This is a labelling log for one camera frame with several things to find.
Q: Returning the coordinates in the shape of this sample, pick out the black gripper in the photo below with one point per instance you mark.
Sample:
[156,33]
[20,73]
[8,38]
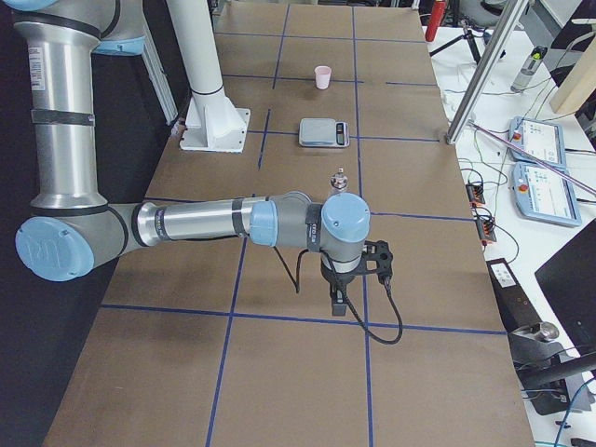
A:
[338,280]

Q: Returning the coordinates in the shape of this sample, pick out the pink plastic cup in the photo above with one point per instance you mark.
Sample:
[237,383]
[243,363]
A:
[323,76]

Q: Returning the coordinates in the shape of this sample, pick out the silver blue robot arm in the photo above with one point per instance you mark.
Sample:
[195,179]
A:
[75,229]

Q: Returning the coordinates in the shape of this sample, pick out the silver digital kitchen scale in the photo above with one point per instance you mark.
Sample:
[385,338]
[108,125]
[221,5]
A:
[323,132]

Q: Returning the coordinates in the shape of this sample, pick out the black box with white label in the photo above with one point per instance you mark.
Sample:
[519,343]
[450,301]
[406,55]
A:
[515,307]

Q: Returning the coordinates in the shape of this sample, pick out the near blue teach pendant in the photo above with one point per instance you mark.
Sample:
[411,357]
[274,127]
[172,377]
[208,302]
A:
[542,195]

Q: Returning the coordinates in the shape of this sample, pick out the blue teach pendant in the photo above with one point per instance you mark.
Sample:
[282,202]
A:
[542,195]
[540,139]

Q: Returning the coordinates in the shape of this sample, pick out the black monitor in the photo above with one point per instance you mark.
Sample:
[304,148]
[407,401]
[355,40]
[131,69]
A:
[567,281]

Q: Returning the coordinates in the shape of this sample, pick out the far blue teach pendant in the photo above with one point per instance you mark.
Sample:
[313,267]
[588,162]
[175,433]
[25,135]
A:
[540,139]

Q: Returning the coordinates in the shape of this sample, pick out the clear water bottle green cap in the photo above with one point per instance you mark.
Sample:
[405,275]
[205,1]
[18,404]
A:
[528,69]

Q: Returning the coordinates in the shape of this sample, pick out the black tripod leg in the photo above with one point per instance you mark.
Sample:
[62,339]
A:
[467,36]

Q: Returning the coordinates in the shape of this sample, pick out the red cylinder bottle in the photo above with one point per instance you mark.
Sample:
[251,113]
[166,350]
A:
[435,19]

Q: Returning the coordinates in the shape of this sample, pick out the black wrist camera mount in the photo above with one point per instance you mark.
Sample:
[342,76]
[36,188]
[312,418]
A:
[377,259]

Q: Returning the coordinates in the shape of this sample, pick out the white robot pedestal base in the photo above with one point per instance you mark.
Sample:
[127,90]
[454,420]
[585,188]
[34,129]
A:
[212,123]

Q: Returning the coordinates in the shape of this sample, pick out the aluminium frame post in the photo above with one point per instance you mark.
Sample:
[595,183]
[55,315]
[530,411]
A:
[506,25]

